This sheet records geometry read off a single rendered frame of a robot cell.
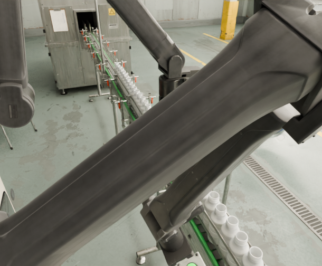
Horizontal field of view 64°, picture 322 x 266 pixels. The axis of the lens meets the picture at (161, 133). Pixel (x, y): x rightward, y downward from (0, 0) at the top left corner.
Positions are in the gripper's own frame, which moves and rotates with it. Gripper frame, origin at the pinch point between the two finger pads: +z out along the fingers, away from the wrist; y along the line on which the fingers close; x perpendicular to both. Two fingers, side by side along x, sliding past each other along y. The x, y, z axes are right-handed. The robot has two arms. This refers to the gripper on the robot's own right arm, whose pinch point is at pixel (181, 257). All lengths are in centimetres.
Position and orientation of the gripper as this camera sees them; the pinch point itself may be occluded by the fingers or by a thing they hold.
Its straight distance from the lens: 76.9
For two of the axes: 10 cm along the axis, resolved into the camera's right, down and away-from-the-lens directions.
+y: -3.4, -5.1, 7.9
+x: -8.9, 4.5, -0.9
